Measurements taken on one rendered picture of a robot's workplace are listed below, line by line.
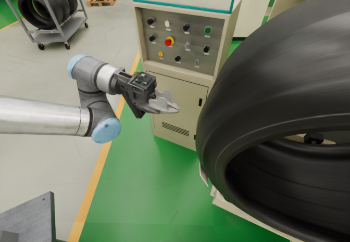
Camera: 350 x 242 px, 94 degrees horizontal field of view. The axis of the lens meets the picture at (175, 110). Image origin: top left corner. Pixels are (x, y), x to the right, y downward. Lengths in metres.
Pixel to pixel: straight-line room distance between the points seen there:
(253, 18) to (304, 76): 3.74
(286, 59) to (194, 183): 1.45
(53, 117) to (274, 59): 0.48
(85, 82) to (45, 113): 0.16
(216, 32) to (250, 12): 2.93
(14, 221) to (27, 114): 0.78
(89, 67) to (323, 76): 0.53
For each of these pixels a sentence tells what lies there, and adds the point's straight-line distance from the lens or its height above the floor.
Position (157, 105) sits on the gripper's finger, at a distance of 0.49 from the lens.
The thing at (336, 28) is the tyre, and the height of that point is 1.45.
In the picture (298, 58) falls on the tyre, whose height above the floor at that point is 1.42.
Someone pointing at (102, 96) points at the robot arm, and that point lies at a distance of 0.64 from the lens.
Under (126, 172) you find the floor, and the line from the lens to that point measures 1.71.
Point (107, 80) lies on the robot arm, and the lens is 0.53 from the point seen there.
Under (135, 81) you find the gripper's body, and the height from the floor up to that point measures 1.24.
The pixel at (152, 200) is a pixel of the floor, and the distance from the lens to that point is 1.58.
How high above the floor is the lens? 1.52
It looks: 46 degrees down
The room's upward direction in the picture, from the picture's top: straight up
